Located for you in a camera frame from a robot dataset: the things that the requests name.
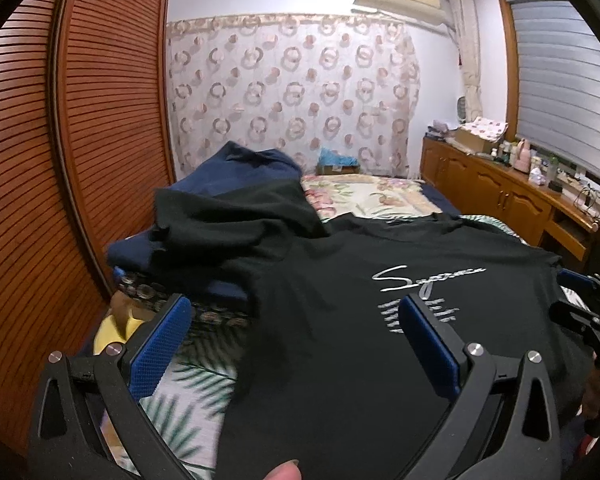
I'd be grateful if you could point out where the wooden sideboard cabinet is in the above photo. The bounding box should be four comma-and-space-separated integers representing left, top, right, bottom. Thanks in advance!
420, 138, 600, 274

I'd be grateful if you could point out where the floral leaf bed sheet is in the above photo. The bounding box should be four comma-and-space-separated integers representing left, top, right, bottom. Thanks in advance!
92, 173, 531, 480

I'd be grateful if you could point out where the black Superman t-shirt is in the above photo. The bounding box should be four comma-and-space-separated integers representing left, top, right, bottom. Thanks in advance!
149, 179, 594, 480

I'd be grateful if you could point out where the pink thermos jug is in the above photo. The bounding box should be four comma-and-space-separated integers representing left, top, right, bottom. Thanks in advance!
513, 139, 531, 174

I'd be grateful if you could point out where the pink circle patterned curtain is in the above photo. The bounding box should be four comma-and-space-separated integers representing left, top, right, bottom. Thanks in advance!
166, 14, 420, 177

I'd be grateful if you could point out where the navy blue folded garment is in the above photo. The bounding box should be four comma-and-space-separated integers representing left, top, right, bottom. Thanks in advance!
107, 141, 302, 274

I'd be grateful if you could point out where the cardboard box with floral cloth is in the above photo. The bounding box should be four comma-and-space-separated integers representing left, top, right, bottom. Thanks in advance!
454, 117, 508, 153

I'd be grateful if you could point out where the beige tied side curtain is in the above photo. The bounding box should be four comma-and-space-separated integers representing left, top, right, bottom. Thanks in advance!
450, 0, 482, 122

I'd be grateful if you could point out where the person's left hand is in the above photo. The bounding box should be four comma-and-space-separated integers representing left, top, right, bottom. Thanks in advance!
264, 460, 302, 480

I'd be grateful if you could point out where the dark patterned paisley cloth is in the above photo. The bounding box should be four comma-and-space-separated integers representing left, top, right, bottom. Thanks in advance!
114, 268, 253, 327

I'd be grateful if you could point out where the box with blue items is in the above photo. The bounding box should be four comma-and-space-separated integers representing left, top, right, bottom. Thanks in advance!
315, 148, 361, 176

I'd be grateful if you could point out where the grey window roller blind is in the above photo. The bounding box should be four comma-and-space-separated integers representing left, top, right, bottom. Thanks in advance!
505, 0, 600, 179

